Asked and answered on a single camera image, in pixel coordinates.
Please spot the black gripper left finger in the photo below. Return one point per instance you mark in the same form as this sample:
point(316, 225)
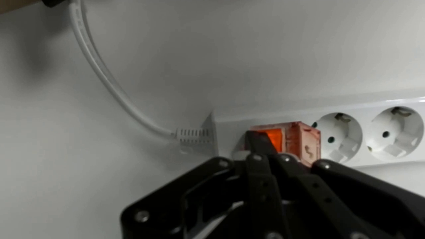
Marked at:
point(184, 206)

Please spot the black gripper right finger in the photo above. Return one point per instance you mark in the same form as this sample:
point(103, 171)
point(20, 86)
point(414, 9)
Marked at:
point(328, 200)

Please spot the white power strip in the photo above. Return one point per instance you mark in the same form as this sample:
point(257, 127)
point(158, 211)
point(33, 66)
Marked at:
point(357, 134)

